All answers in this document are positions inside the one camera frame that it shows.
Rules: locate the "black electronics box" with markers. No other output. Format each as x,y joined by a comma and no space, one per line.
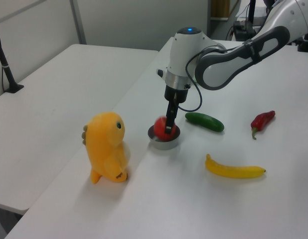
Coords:
243,31

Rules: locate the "orange brown board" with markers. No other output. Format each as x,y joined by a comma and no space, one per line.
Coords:
220,8

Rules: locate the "orange plush dinosaur toy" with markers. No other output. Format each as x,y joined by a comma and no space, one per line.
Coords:
106,144

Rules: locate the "green toy cucumber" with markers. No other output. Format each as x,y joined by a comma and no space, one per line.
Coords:
205,122

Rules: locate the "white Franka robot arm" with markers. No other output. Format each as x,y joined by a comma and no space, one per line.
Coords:
184,49

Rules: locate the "black table clamp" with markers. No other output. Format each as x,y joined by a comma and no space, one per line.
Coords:
306,43

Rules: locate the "black camera stand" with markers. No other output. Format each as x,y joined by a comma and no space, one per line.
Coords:
252,12

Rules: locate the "small grey bowl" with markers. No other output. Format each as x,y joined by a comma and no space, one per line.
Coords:
164,145

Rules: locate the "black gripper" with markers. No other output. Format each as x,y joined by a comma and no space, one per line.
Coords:
177,94

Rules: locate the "yellow toy banana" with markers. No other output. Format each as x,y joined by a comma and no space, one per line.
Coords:
233,171

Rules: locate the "grey metal frame post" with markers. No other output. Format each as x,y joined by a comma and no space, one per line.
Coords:
78,22

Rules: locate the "black pole with base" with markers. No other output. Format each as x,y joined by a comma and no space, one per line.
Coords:
7,69

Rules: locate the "red tomato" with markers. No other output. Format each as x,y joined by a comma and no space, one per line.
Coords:
159,129

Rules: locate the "red toy chili pepper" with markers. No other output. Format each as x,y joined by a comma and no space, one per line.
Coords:
262,120

